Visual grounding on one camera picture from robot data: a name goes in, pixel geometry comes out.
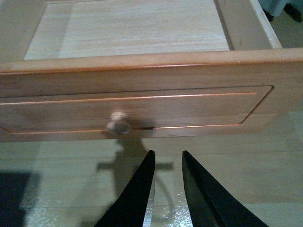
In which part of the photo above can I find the grey curtain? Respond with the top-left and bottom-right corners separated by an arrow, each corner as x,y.
258,0 -> 303,23

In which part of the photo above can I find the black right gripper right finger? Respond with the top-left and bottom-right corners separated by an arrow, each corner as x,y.
182,151 -> 267,227

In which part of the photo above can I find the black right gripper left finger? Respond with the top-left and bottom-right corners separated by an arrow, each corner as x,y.
95,150 -> 155,227

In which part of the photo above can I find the wooden drawer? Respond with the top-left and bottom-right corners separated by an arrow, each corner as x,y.
0,0 -> 303,141

